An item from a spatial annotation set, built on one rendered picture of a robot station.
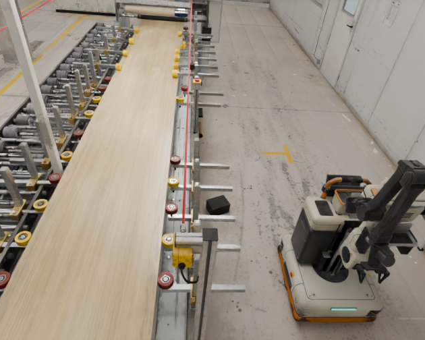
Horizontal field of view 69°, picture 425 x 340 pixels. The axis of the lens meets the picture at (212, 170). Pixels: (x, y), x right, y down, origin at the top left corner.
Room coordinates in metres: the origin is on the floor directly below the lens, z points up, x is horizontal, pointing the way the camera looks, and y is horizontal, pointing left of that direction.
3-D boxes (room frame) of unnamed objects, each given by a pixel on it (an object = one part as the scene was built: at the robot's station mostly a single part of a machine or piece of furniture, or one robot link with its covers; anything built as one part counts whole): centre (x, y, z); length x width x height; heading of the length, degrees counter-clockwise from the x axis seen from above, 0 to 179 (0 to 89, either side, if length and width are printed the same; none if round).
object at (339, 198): (1.60, -0.98, 0.87); 0.23 x 0.15 x 0.11; 96
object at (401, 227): (1.19, -1.02, 0.99); 0.28 x 0.16 x 0.22; 96
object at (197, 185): (1.33, 0.08, 0.90); 0.04 x 0.04 x 0.48; 6
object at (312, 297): (1.48, -0.99, 0.16); 0.67 x 0.64 x 0.25; 6
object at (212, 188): (1.62, 0.06, 0.84); 0.43 x 0.03 x 0.04; 96
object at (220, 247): (1.13, 0.01, 0.83); 0.43 x 0.03 x 0.04; 96
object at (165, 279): (0.86, 0.18, 0.85); 0.08 x 0.08 x 0.11
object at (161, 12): (5.60, 1.08, 1.05); 1.43 x 0.12 x 0.12; 96
